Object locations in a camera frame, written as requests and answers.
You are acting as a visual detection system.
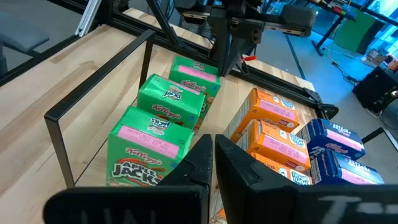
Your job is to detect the green Apple Jacks cereal box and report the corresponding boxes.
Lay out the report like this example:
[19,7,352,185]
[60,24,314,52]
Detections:
[106,105,195,187]
[169,55,222,106]
[136,73,206,131]

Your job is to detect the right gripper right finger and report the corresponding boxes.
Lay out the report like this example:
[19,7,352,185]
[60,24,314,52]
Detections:
[214,134,398,224]

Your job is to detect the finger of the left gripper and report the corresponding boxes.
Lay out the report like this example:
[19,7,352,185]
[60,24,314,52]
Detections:
[228,29,264,75]
[211,17,240,77]

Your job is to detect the orange Mini Wheats cereal box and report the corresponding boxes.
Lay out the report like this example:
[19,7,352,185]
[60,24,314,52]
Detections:
[250,151,313,187]
[235,119,312,174]
[223,87,301,141]

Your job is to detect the black box on floor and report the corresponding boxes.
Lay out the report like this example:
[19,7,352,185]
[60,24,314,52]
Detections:
[352,66,398,113]

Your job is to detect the green panel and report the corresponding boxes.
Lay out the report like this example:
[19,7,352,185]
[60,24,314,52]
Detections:
[334,8,386,55]

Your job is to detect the wooden shelf with black frame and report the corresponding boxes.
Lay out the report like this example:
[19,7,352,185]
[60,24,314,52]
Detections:
[44,29,398,189]

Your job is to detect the blue Frosted Flakes cereal box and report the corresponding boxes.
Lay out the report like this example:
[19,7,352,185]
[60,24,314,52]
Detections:
[295,118,367,161]
[309,149,386,186]

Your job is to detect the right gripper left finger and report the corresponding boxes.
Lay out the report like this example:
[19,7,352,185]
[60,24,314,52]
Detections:
[43,133,214,224]

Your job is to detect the silver aluminium extrusion bar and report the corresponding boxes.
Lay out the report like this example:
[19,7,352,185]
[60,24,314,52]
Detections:
[74,0,103,37]

